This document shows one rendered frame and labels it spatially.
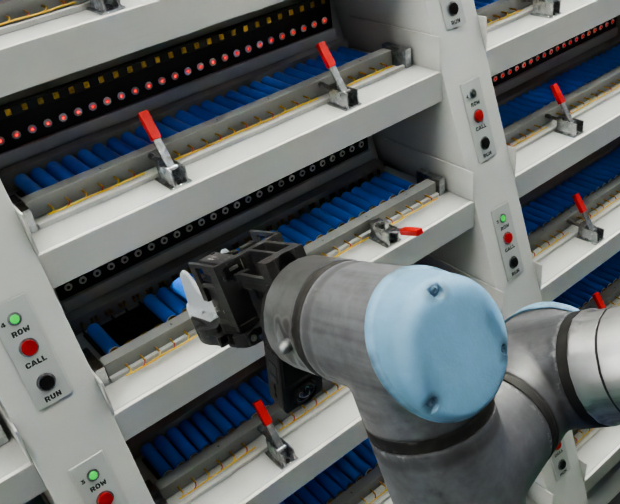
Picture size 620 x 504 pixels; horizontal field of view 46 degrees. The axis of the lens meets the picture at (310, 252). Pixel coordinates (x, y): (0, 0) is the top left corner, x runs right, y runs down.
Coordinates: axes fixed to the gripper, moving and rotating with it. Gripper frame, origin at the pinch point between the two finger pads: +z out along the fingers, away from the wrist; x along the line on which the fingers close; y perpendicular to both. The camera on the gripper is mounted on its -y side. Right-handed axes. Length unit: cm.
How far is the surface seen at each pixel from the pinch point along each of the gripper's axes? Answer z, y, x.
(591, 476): 14, -71, -61
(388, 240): 11.4, -8.6, -32.3
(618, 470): 18, -80, -73
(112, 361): 16.0, -5.7, 7.9
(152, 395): 11.6, -10.2, 6.4
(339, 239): 15.7, -6.4, -27.5
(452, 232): 11.9, -13.0, -44.4
